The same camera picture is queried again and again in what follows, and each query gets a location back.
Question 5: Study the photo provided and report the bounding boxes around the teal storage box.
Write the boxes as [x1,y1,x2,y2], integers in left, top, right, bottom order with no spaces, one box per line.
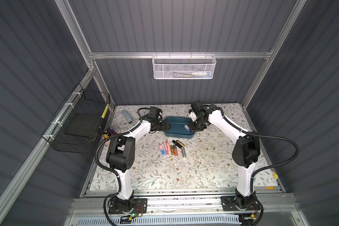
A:
[164,116,195,139]

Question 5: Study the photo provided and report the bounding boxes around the pink lip gloss tube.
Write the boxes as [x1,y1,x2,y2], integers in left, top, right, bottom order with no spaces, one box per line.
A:
[163,139,171,155]

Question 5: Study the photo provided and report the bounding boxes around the gold glitter lipstick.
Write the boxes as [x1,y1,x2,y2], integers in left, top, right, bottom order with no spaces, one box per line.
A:
[170,145,175,155]

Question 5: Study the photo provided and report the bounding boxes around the pink blue gradient lipstick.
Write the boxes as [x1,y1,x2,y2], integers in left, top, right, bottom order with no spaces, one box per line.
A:
[159,145,166,156]

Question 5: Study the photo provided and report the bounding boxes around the coral lip gloss silver cap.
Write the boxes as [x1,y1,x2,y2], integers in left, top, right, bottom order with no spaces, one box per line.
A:
[174,146,178,156]

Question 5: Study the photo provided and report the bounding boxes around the silver lipstick tube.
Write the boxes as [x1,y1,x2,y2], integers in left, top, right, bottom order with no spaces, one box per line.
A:
[181,147,186,159]

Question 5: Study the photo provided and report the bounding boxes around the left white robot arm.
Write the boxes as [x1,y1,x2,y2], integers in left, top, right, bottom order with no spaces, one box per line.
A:
[106,120,170,201]

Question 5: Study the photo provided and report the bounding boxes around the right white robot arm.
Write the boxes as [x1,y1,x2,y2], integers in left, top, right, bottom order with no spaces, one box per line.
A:
[189,104,260,210]

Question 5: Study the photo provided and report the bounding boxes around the black lipstick gold band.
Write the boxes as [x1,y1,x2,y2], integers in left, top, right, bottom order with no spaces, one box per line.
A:
[172,140,182,149]

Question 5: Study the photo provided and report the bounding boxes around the gold glitter lipstick angled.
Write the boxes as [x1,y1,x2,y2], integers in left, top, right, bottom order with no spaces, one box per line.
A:
[176,140,185,147]

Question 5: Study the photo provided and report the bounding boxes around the grey blue small device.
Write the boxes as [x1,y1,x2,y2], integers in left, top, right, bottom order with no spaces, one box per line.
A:
[121,110,133,124]

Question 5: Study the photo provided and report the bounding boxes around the cup of coloured pens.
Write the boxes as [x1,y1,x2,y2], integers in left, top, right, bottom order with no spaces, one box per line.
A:
[102,127,116,140]

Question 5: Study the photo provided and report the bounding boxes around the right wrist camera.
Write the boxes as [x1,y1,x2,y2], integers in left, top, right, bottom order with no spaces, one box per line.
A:
[191,100,203,115]

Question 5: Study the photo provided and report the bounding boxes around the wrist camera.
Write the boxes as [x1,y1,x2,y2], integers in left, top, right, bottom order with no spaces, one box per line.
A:
[146,106,163,121]
[191,100,203,115]

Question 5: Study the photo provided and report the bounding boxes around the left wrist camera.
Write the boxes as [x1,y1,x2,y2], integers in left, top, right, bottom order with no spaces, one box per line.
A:
[146,106,163,121]

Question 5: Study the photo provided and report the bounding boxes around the left black cable conduit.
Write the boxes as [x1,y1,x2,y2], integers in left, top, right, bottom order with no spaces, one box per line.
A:
[94,106,153,226]

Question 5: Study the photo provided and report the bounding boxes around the black cable conduit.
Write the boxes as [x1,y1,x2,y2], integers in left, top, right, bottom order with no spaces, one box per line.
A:
[94,106,153,226]
[218,107,300,195]

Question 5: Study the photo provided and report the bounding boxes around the white wire mesh basket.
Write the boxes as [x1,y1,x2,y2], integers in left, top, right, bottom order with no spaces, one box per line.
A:
[152,54,217,80]

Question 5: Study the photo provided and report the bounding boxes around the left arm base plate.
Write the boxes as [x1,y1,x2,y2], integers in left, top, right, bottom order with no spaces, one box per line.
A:
[107,197,148,214]

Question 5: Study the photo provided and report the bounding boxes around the black wire basket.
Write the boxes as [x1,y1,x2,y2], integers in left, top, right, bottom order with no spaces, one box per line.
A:
[42,85,111,154]

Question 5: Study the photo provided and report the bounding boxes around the right black cable conduit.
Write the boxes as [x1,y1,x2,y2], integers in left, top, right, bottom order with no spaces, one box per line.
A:
[218,107,300,195]

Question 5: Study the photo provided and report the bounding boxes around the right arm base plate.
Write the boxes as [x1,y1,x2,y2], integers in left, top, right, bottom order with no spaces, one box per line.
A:
[220,195,261,211]

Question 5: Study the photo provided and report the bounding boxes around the white perforated cable tray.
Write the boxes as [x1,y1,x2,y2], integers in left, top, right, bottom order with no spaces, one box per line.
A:
[74,214,242,226]

